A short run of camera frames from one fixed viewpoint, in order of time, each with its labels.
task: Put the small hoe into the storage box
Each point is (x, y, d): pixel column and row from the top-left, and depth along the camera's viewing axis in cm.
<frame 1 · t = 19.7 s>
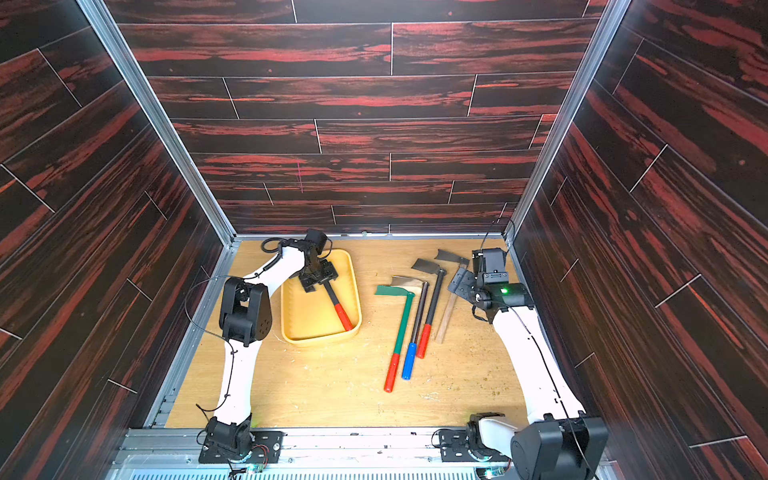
left hand: (331, 280, 105), fingers open
right hand: (475, 285, 80), fingers open
yellow plastic storage tray: (312, 318, 102), on the table
black hoe red grip: (341, 313, 95), point 5 cm above the table
green hoe red grip: (394, 359, 89), point 2 cm above the table
steel hoe blue grip: (417, 287, 107), on the table
dark hoe red grip: (441, 274, 109), point 2 cm above the table
wooden handle hoe: (451, 301, 103), on the table

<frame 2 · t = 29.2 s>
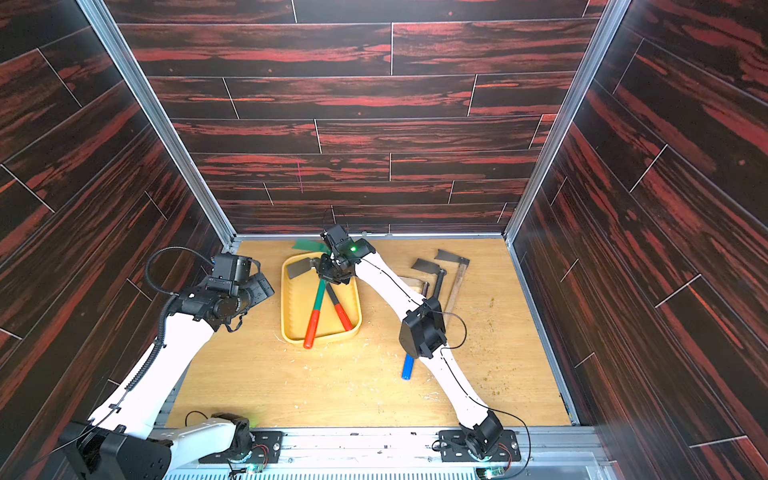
left hand: (259, 289, 79), fingers open
right hand: (325, 272, 94), fingers closed
green hoe red grip: (314, 319, 84), point 14 cm above the table
the other named things where they were.

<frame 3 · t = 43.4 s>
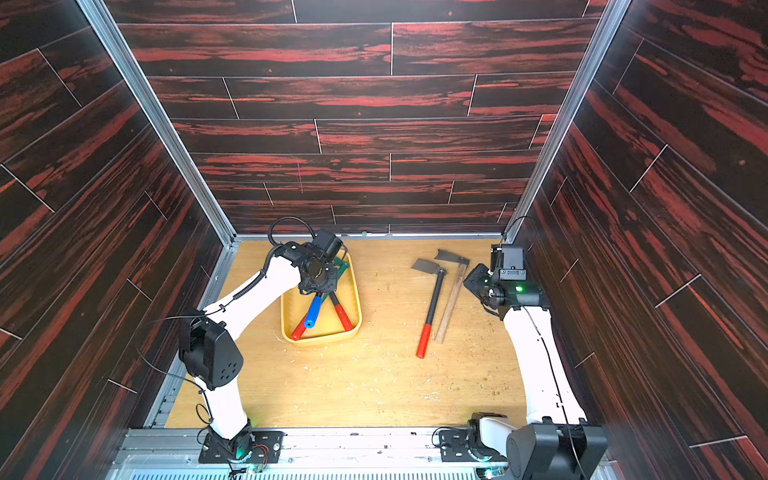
left hand: (330, 285, 88), fingers closed
right hand: (479, 279, 79), fingers open
steel hoe blue grip: (313, 310, 88), point 12 cm above the table
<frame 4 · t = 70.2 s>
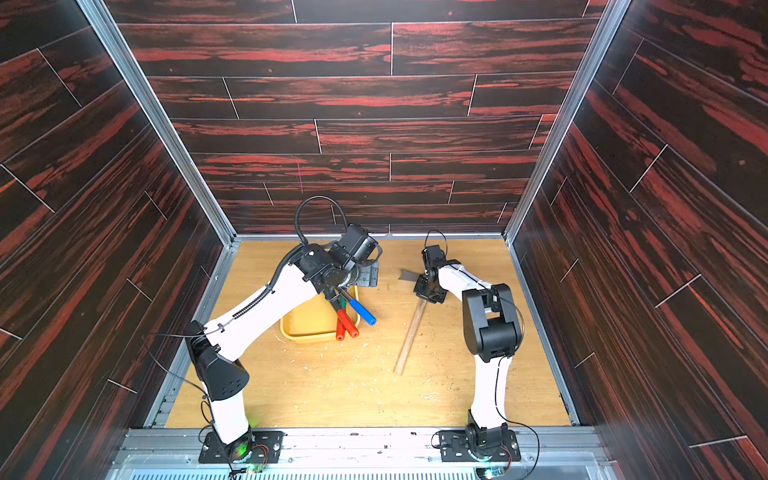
left hand: (364, 271, 79), fingers open
right hand: (428, 293, 103), fingers closed
steel hoe blue grip: (361, 310, 90), point 10 cm above the table
